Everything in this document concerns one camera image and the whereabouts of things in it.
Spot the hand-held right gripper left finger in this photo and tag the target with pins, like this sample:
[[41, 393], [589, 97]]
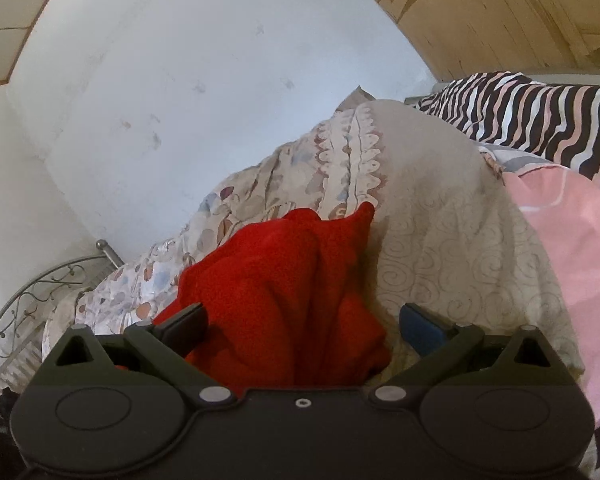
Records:
[[190, 319]]

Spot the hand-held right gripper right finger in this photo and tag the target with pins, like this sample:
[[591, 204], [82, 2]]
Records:
[[420, 327]]

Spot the red knit sweater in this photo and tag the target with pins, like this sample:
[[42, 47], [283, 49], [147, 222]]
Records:
[[280, 285]]

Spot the metal bed headboard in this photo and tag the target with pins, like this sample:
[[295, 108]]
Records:
[[111, 256]]

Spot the beige swirl pattern blanket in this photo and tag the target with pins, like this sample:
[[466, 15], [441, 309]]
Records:
[[455, 210]]

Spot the floral printed quilt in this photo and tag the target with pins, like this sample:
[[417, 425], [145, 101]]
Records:
[[260, 185]]

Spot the pink duvet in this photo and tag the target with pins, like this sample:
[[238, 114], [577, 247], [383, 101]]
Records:
[[580, 240]]

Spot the beige pillow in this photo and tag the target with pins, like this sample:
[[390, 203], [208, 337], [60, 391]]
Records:
[[352, 100]]

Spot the zebra striped cloth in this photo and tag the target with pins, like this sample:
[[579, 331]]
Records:
[[530, 110]]

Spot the wooden wardrobe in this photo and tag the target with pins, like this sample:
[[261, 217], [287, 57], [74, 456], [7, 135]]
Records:
[[505, 10]]

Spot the framed window panel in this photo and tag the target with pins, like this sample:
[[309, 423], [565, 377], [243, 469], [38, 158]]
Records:
[[10, 20]]

